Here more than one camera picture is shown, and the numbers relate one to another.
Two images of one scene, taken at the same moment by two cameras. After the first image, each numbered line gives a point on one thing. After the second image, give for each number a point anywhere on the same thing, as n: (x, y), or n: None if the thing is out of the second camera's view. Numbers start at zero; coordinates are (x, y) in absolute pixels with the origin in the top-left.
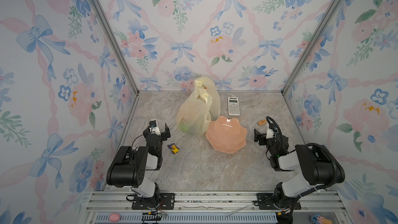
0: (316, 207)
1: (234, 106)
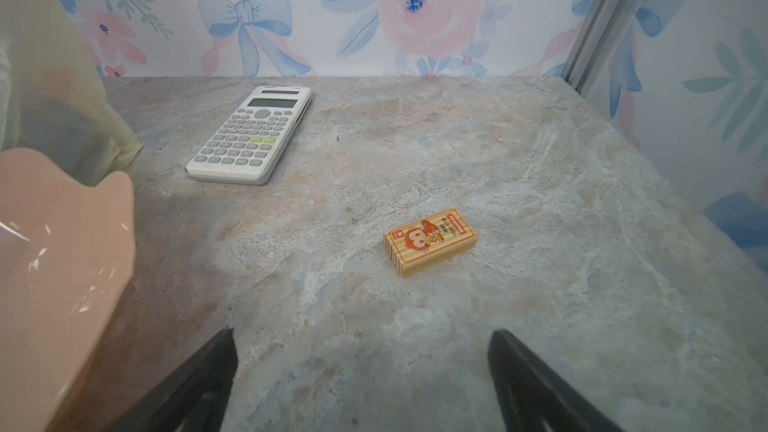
0: None
1: (250, 145)
